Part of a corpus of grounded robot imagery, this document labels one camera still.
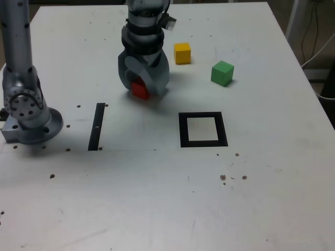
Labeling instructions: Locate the small gripper camera box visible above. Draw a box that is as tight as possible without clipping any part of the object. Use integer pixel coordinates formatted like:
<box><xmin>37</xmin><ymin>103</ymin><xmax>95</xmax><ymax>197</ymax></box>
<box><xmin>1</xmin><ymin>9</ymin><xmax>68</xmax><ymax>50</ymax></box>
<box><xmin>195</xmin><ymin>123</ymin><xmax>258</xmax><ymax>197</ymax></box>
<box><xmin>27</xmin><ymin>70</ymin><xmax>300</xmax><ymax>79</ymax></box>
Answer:
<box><xmin>162</xmin><ymin>15</ymin><xmax>177</xmax><ymax>31</ymax></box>

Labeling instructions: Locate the black tape square outline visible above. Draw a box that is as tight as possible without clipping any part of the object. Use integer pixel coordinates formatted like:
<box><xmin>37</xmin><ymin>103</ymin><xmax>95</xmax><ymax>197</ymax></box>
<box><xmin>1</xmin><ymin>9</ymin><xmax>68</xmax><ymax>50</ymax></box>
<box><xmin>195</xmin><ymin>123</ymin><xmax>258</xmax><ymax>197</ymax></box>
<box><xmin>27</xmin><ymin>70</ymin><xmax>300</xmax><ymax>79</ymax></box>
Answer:
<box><xmin>178</xmin><ymin>111</ymin><xmax>229</xmax><ymax>148</ymax></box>

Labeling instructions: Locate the white cable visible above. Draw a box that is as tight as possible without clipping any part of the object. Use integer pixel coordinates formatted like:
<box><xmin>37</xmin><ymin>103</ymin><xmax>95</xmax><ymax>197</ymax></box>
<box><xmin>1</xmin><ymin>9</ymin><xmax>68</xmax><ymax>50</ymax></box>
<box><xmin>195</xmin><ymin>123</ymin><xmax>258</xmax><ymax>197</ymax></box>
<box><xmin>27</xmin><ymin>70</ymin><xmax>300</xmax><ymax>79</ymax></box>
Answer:
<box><xmin>300</xmin><ymin>32</ymin><xmax>335</xmax><ymax>69</ymax></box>
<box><xmin>312</xmin><ymin>89</ymin><xmax>335</xmax><ymax>100</ymax></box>

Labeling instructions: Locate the green cube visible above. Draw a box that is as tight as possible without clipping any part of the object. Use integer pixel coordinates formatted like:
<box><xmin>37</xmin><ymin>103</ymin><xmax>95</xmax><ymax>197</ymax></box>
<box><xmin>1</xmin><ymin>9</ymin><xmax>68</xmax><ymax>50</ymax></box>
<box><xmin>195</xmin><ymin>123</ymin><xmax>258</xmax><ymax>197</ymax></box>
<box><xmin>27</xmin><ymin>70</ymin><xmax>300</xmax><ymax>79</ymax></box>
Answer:
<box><xmin>210</xmin><ymin>60</ymin><xmax>235</xmax><ymax>87</ymax></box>

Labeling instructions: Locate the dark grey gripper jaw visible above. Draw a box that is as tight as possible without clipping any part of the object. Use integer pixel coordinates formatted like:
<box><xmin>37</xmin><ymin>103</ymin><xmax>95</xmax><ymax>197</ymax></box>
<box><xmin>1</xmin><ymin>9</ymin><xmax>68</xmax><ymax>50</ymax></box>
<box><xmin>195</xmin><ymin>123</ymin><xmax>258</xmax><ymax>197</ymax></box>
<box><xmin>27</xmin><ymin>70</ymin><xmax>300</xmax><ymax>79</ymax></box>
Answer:
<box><xmin>117</xmin><ymin>51</ymin><xmax>137</xmax><ymax>92</ymax></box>

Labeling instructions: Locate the black tape strip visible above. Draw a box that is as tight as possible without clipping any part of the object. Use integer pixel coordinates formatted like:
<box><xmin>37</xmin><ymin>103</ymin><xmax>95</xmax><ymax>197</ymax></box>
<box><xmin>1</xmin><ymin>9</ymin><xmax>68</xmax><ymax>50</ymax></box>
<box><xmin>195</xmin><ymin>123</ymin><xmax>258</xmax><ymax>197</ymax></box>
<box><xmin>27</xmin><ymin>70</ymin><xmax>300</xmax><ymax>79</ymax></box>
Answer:
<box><xmin>87</xmin><ymin>102</ymin><xmax>106</xmax><ymax>151</ymax></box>

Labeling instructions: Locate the red cube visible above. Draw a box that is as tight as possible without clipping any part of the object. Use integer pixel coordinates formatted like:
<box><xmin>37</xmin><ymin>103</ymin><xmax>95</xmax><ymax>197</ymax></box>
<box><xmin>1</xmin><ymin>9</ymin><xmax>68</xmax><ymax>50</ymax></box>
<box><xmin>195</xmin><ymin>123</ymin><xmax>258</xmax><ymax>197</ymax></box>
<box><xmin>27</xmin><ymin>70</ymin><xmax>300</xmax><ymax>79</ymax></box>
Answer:
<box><xmin>131</xmin><ymin>75</ymin><xmax>151</xmax><ymax>100</ymax></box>

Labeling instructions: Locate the yellow cube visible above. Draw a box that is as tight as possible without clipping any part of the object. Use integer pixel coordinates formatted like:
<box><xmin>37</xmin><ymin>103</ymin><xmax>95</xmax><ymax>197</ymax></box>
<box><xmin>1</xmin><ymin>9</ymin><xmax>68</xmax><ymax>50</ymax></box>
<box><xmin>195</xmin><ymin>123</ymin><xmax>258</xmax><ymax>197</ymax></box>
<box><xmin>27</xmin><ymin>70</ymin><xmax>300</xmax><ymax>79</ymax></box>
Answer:
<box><xmin>174</xmin><ymin>42</ymin><xmax>192</xmax><ymax>65</ymax></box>

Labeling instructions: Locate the white metal post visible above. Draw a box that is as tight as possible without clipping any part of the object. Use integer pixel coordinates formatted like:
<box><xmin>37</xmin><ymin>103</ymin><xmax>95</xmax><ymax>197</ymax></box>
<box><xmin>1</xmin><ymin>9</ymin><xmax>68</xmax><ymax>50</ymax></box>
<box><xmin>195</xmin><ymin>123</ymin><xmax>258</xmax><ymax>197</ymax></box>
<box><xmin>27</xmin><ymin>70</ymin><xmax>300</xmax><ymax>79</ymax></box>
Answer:
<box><xmin>285</xmin><ymin>0</ymin><xmax>301</xmax><ymax>40</ymax></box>

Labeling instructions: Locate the thin black hanging cable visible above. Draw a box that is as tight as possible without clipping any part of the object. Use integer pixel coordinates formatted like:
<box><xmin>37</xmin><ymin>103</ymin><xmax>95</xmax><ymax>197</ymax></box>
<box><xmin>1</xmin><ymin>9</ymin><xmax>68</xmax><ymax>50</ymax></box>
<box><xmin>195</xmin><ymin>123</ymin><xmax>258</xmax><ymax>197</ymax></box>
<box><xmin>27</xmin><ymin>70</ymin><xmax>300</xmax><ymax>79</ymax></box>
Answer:
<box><xmin>300</xmin><ymin>0</ymin><xmax>319</xmax><ymax>63</ymax></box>

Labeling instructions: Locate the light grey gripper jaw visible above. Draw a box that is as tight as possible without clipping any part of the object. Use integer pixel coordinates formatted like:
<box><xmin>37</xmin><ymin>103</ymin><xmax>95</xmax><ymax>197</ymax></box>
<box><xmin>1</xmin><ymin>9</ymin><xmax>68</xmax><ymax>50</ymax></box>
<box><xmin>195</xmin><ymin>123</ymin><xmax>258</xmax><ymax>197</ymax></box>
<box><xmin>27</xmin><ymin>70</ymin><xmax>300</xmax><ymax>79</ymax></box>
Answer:
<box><xmin>125</xmin><ymin>50</ymin><xmax>171</xmax><ymax>96</ymax></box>

